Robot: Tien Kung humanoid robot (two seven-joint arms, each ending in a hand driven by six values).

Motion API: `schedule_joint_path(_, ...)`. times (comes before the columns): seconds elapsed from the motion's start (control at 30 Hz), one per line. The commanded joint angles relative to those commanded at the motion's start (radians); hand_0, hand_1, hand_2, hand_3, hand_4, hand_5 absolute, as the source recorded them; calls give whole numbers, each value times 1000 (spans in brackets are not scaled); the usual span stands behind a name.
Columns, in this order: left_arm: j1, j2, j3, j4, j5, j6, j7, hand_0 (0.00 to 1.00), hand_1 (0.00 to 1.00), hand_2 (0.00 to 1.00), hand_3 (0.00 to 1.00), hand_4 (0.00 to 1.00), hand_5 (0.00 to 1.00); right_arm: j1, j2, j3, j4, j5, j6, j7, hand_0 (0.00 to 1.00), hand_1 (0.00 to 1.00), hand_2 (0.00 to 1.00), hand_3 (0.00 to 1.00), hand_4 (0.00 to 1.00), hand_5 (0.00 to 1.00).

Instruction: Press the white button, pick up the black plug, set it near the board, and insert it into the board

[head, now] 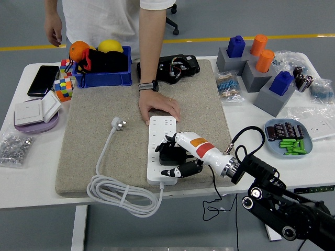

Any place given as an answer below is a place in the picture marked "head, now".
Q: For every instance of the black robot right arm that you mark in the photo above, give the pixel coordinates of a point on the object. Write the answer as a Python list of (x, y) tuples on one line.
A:
[(256, 167)]

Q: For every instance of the black plug adapter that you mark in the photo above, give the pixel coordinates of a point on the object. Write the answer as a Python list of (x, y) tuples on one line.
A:
[(171, 157)]

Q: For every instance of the open black electronic device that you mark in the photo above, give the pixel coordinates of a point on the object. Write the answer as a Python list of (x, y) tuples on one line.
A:
[(188, 68)]

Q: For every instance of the grey-brown mat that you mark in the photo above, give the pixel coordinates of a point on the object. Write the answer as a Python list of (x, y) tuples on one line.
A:
[(104, 104)]

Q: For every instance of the black capacitor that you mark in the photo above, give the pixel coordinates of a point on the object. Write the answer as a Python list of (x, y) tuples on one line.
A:
[(299, 132), (290, 129), (280, 130), (272, 133)]

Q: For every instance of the green battery cell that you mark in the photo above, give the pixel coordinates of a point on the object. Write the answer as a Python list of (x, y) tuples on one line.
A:
[(292, 149), (287, 141), (296, 144), (286, 145), (294, 153), (302, 146)]

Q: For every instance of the bag of tan blue resistors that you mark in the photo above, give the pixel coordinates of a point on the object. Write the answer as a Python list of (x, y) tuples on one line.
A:
[(229, 86)]

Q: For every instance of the bundle of large black capacitors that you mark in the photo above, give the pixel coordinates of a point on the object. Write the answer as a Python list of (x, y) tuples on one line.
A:
[(303, 78)]

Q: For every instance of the person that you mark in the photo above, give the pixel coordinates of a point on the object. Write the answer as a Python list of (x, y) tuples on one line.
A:
[(104, 21)]

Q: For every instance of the blue square peg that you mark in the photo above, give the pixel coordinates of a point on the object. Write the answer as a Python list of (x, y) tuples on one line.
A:
[(235, 47), (281, 83)]

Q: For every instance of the orange cylinder peg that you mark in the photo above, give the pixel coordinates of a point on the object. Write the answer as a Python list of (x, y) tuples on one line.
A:
[(257, 44), (264, 61)]

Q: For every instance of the black office chair base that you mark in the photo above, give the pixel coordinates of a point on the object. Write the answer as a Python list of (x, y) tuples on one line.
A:
[(176, 32)]

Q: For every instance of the person's left hand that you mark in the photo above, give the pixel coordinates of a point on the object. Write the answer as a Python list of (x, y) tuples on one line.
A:
[(157, 101)]

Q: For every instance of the purple round plate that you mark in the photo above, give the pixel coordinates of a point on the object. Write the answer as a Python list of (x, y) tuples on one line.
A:
[(36, 128)]

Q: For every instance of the white table leg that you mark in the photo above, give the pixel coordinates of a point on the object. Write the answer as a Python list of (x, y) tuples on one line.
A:
[(273, 235), (79, 227)]

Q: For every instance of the person's left forearm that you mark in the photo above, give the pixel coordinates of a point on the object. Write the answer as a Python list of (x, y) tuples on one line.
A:
[(151, 44)]

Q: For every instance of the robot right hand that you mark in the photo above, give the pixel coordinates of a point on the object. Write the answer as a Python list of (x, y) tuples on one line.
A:
[(201, 147)]

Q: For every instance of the orange fruit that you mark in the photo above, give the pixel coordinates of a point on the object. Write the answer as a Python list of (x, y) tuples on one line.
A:
[(78, 49)]

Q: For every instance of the black smartphone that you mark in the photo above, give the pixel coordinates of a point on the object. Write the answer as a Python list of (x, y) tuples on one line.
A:
[(43, 81)]

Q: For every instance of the yellow lemon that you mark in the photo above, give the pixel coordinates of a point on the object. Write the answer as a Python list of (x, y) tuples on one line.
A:
[(110, 46)]

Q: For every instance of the white power strip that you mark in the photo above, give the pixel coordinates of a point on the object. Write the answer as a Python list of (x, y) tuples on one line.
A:
[(157, 130)]

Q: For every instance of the grey foam block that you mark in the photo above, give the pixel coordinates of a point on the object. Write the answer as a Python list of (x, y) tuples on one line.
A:
[(269, 103), (226, 66), (252, 78)]

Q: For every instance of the person's right forearm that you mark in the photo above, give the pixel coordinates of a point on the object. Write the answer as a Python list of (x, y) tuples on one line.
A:
[(53, 6)]

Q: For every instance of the light blue tray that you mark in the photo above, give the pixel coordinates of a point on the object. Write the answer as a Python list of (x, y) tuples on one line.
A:
[(274, 150)]

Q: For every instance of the white socket panel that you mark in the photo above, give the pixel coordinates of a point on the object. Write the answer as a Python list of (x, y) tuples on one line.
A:
[(320, 129)]

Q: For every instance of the colourful puzzle cube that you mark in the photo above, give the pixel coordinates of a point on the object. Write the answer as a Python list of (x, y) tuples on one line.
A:
[(64, 90), (64, 65)]

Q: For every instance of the black table control panel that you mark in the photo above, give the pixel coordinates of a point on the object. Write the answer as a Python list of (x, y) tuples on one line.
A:
[(314, 189)]

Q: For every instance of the grey black wristwatch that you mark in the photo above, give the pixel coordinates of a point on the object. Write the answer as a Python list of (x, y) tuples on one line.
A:
[(147, 86)]

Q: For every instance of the bag of metal nuts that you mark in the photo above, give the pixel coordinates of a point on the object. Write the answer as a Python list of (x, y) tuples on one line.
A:
[(14, 149)]

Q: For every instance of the blue plastic bin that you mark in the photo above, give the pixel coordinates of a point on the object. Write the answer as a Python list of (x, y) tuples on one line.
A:
[(104, 78)]

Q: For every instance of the person's right hand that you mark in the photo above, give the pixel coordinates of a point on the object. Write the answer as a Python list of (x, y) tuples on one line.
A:
[(53, 28)]

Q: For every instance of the white wall switch panel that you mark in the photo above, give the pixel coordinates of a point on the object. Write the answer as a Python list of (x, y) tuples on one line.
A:
[(27, 112), (51, 107)]

